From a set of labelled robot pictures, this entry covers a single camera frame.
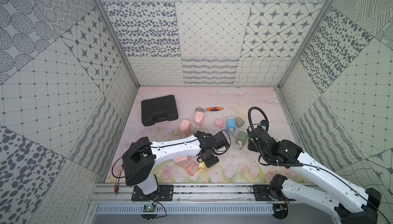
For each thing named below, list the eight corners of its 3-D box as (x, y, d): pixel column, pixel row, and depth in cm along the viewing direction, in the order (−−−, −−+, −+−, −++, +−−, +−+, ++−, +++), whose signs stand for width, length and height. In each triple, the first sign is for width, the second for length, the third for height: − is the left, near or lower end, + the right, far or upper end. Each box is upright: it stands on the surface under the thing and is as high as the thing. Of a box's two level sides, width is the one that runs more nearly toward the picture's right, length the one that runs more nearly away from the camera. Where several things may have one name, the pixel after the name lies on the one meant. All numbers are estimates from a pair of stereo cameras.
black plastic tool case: (144, 127, 99) (141, 123, 95) (143, 103, 112) (141, 98, 108) (179, 119, 103) (178, 115, 99) (174, 97, 116) (173, 92, 112)
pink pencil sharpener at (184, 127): (178, 136, 95) (177, 130, 90) (183, 124, 101) (182, 118, 95) (187, 138, 94) (186, 133, 89) (191, 126, 100) (191, 120, 94)
